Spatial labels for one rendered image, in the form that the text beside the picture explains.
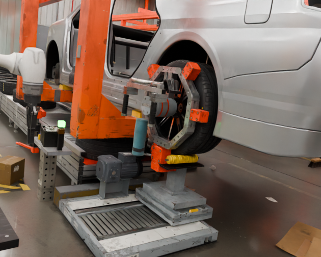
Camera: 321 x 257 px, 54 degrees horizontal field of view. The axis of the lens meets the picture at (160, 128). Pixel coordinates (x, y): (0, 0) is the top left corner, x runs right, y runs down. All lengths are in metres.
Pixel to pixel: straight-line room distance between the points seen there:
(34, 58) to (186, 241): 1.38
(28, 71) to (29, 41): 2.65
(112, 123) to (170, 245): 1.01
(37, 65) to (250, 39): 1.09
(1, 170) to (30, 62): 1.53
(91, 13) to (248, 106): 1.25
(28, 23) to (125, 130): 2.13
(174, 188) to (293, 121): 1.07
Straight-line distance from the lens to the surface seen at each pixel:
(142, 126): 2.19
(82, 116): 2.36
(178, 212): 2.23
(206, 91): 1.99
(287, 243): 2.57
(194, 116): 1.92
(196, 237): 2.17
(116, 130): 2.51
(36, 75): 1.55
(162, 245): 2.00
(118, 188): 2.63
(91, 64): 2.34
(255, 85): 1.76
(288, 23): 1.71
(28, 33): 4.20
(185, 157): 2.20
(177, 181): 2.35
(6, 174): 2.91
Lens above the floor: 1.07
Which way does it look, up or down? 10 degrees down
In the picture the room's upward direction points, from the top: 8 degrees clockwise
